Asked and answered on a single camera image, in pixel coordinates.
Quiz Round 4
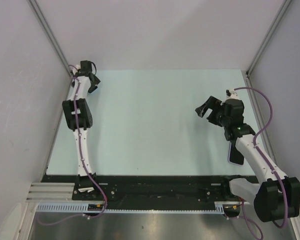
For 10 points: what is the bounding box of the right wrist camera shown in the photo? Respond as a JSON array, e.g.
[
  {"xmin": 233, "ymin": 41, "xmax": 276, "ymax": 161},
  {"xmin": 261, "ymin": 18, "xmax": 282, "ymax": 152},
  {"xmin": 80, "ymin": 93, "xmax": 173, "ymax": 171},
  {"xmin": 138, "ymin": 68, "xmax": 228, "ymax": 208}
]
[{"xmin": 226, "ymin": 88, "xmax": 240, "ymax": 100}]

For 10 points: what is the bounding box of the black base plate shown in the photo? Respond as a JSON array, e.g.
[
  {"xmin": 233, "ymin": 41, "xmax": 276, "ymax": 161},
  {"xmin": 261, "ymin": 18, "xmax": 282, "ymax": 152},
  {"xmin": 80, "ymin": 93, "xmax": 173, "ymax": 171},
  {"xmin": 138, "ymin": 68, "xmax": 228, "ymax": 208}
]
[{"xmin": 41, "ymin": 174, "xmax": 263, "ymax": 211}]

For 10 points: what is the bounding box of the white slotted cable duct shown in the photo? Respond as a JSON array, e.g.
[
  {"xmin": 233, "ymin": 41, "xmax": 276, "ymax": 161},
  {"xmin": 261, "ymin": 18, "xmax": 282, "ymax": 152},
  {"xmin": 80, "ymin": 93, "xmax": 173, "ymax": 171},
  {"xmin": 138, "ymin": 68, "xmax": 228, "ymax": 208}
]
[{"xmin": 36, "ymin": 202, "xmax": 225, "ymax": 215}]

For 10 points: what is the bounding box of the phone in purple case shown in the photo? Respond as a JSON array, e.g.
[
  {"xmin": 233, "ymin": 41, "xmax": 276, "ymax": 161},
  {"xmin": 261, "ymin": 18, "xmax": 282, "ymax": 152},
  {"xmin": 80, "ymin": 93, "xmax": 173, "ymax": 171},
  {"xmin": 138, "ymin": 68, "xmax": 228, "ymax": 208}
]
[{"xmin": 228, "ymin": 143, "xmax": 244, "ymax": 166}]

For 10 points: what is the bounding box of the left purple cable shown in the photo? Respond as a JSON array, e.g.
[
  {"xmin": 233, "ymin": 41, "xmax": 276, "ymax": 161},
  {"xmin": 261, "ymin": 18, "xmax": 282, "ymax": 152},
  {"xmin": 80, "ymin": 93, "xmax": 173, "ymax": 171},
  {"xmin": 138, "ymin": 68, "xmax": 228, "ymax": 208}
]
[{"xmin": 37, "ymin": 64, "xmax": 108, "ymax": 226}]

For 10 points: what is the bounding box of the right aluminium frame post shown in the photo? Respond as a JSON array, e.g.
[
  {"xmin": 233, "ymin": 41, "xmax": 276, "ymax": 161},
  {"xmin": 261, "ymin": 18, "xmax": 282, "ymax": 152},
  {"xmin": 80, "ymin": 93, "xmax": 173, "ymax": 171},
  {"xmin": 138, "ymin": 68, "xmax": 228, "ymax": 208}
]
[{"xmin": 244, "ymin": 0, "xmax": 294, "ymax": 77}]

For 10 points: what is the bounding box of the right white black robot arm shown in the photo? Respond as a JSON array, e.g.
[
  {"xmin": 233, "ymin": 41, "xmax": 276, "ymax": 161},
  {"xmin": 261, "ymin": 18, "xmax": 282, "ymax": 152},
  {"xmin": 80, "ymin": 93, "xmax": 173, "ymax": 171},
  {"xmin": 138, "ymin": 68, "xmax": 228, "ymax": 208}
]
[{"xmin": 195, "ymin": 96, "xmax": 300, "ymax": 223}]

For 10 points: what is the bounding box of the left aluminium frame post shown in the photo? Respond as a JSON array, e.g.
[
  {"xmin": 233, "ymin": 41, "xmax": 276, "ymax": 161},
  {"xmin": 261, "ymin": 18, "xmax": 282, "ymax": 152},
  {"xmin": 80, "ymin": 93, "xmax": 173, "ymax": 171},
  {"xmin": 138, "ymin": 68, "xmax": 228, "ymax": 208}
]
[{"xmin": 27, "ymin": 0, "xmax": 71, "ymax": 76}]

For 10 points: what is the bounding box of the aluminium frame post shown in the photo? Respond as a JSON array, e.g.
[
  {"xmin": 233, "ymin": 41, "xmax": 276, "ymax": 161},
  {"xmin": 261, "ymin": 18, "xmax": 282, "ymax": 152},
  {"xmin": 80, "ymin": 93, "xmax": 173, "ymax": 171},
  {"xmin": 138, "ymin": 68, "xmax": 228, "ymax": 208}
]
[
  {"xmin": 27, "ymin": 0, "xmax": 71, "ymax": 76},
  {"xmin": 244, "ymin": 0, "xmax": 294, "ymax": 77}
]

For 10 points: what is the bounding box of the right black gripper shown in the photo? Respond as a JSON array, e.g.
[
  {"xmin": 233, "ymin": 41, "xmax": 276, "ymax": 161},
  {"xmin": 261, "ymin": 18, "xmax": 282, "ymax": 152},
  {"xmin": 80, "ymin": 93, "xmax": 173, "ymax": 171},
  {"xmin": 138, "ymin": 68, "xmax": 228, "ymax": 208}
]
[{"xmin": 195, "ymin": 96, "xmax": 230, "ymax": 128}]

